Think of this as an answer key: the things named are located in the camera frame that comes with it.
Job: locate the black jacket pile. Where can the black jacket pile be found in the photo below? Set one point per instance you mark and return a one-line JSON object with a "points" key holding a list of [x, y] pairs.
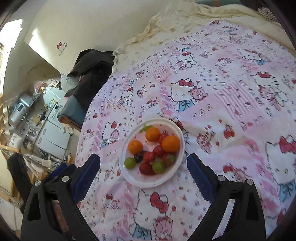
{"points": [[93, 67]]}

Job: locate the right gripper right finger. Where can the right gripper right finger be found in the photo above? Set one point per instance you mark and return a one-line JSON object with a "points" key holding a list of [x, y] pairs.
{"points": [[246, 221]]}

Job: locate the pink Hello Kitty blanket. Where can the pink Hello Kitty blanket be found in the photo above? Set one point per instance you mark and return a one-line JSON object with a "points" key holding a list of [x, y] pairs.
{"points": [[231, 91]]}

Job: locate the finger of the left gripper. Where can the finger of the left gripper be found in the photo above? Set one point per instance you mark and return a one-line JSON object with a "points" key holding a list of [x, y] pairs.
{"points": [[57, 173]]}

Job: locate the red strawberry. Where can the red strawberry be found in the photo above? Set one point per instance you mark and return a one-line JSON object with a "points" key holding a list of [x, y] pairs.
{"points": [[146, 169], [168, 159]]}

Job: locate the green grape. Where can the green grape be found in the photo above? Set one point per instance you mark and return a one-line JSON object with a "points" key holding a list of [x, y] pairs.
{"points": [[130, 163], [158, 167]]}

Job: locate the large orange mandarin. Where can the large orange mandarin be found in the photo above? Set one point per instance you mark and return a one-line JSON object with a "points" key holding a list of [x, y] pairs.
{"points": [[171, 144]]}

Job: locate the white plastic bag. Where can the white plastic bag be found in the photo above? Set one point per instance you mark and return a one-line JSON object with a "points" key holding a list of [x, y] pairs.
{"points": [[67, 83]]}

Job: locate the pink strawberry plate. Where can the pink strawberry plate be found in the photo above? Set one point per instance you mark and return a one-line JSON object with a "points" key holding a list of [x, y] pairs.
{"points": [[133, 176]]}

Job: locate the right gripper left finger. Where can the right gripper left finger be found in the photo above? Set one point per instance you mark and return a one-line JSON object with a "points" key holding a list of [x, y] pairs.
{"points": [[51, 211]]}

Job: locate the small orange mandarin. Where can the small orange mandarin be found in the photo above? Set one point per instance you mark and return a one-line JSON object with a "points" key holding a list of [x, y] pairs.
{"points": [[135, 147]]}

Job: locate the grey orange cushion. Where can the grey orange cushion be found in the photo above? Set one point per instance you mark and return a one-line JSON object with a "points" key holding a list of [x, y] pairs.
{"points": [[72, 114]]}

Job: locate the cream bed sheet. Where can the cream bed sheet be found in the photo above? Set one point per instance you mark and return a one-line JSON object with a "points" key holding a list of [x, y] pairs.
{"points": [[182, 17]]}

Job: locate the striped black clothes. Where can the striped black clothes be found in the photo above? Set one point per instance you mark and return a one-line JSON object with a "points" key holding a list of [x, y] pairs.
{"points": [[267, 14]]}

